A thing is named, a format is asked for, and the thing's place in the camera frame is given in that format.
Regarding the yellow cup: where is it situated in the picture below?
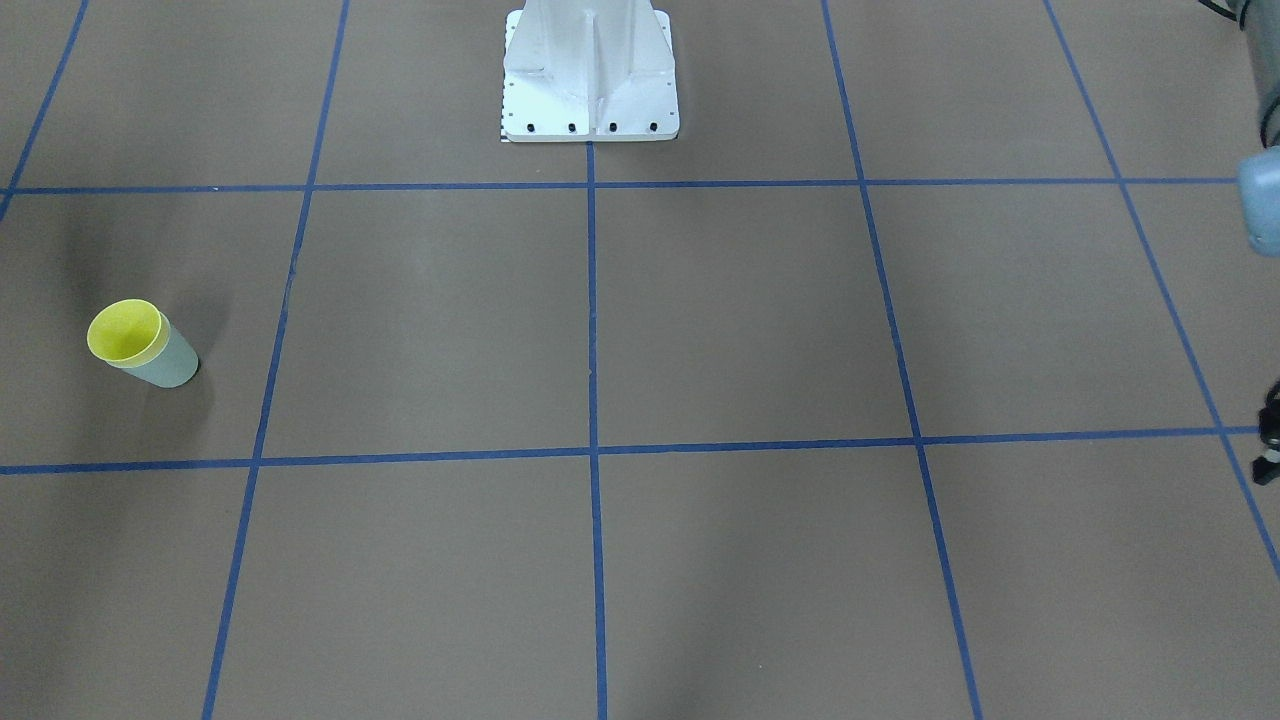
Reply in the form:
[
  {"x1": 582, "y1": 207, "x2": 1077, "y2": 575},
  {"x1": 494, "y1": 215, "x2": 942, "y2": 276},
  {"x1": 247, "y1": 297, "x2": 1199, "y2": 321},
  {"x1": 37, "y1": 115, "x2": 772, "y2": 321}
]
[{"x1": 86, "y1": 299, "x2": 172, "y2": 369}]

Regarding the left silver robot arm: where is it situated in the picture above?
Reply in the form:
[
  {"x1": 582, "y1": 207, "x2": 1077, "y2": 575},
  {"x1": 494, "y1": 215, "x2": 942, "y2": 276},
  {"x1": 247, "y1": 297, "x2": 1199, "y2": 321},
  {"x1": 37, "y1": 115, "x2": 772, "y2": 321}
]
[{"x1": 1199, "y1": 1, "x2": 1279, "y2": 259}]

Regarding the green cup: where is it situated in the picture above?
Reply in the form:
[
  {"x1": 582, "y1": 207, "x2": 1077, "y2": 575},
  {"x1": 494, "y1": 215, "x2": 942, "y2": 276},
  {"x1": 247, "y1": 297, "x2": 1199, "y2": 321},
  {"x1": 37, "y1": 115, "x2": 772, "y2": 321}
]
[{"x1": 111, "y1": 315, "x2": 200, "y2": 389}]

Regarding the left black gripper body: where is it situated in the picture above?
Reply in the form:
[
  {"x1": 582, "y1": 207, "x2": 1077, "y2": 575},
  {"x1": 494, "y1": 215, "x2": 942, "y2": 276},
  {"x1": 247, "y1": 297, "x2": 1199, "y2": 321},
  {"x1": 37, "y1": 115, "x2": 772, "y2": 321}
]
[{"x1": 1251, "y1": 380, "x2": 1279, "y2": 486}]

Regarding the white camera stand pedestal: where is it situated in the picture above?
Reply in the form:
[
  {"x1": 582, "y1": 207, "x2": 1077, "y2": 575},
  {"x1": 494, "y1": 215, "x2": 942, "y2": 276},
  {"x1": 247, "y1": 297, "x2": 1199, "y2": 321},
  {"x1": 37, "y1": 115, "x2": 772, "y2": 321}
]
[{"x1": 500, "y1": 1, "x2": 681, "y2": 143}]

